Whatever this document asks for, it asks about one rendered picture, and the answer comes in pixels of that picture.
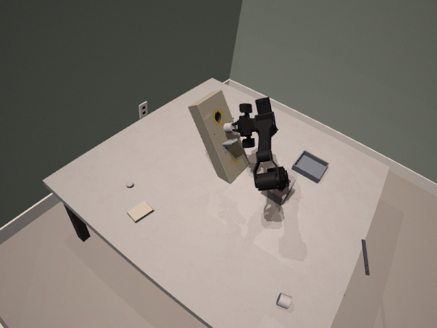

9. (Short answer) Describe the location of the dark grey flat bar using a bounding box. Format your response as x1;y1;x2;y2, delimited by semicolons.
362;239;369;275

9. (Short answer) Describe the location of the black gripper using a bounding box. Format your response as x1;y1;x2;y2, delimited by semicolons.
232;103;255;148

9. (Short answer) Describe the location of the tan flat rectangular block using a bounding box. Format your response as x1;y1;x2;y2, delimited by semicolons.
127;201;153;223

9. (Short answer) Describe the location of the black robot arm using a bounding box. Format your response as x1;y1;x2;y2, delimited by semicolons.
237;97;291;192

